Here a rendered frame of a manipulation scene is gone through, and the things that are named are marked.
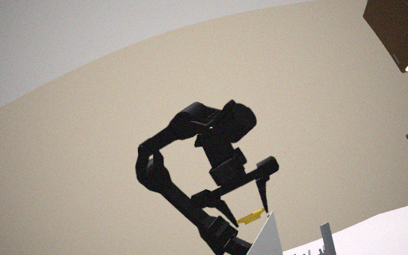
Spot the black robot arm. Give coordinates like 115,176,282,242
135,99,257,255

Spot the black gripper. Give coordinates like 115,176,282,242
191,148,279,227

